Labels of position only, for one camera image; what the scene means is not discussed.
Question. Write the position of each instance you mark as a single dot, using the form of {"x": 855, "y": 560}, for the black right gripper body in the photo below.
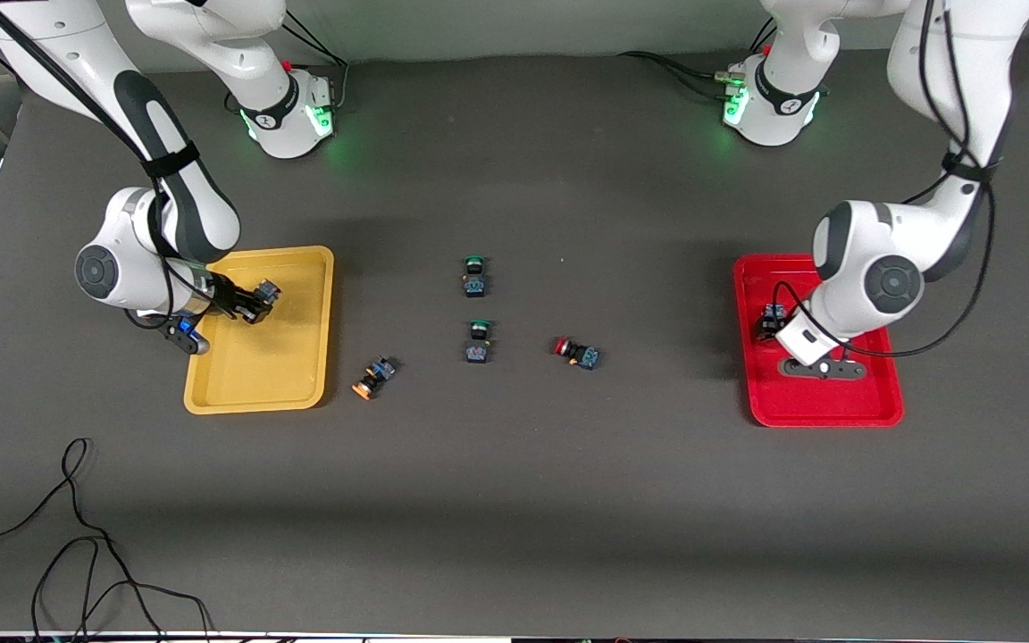
{"x": 230, "y": 299}

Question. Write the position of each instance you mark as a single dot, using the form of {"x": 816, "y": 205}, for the red mushroom push button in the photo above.
{"x": 577, "y": 352}
{"x": 774, "y": 313}

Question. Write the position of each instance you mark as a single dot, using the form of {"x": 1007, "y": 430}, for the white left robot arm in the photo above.
{"x": 854, "y": 241}

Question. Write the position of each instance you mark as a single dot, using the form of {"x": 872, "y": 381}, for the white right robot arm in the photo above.
{"x": 121, "y": 250}

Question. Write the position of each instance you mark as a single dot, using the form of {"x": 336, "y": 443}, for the yellow plastic tray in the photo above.
{"x": 291, "y": 357}

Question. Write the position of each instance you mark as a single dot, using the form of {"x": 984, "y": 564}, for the red plastic tray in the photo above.
{"x": 836, "y": 402}

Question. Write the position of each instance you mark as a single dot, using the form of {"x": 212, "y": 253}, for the green push button switch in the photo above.
{"x": 474, "y": 279}
{"x": 478, "y": 344}

